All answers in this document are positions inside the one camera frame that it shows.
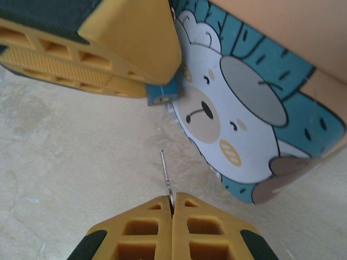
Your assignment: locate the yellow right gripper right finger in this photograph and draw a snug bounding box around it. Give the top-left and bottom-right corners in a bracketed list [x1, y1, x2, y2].
[172, 192, 275, 260]

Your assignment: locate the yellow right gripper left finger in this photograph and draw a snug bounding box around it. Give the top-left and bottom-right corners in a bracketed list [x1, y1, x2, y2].
[69, 194, 174, 260]

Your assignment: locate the orange cartoon bear tin box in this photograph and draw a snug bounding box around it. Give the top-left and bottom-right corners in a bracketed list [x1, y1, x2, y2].
[162, 0, 347, 206]

